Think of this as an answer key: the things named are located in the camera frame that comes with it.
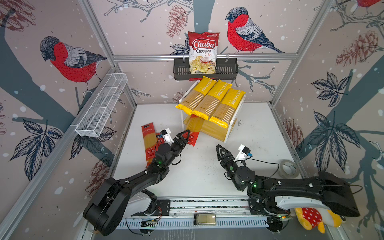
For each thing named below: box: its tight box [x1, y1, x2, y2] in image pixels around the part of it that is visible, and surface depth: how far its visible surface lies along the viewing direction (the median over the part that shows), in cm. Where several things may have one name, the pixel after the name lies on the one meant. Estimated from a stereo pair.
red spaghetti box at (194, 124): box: [186, 114, 204, 147], surface depth 85 cm
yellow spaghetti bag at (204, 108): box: [191, 79, 232, 121], surface depth 76 cm
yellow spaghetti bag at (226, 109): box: [209, 87, 246, 129], surface depth 72 cm
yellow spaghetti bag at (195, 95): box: [175, 76, 217, 115], surface depth 78 cm
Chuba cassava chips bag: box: [188, 31, 220, 75], surface depth 87 cm
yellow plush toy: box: [294, 207, 342, 234], surface depth 67 cm
